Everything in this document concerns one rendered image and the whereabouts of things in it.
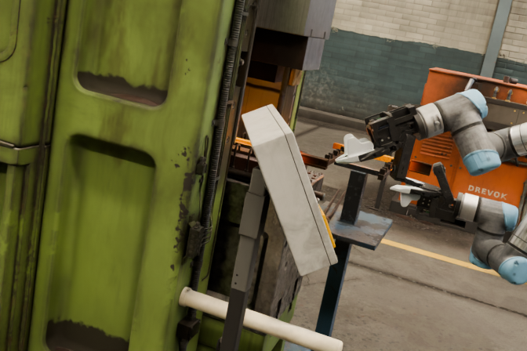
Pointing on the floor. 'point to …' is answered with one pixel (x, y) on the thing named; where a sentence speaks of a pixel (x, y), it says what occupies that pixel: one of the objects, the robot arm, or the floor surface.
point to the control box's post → (241, 276)
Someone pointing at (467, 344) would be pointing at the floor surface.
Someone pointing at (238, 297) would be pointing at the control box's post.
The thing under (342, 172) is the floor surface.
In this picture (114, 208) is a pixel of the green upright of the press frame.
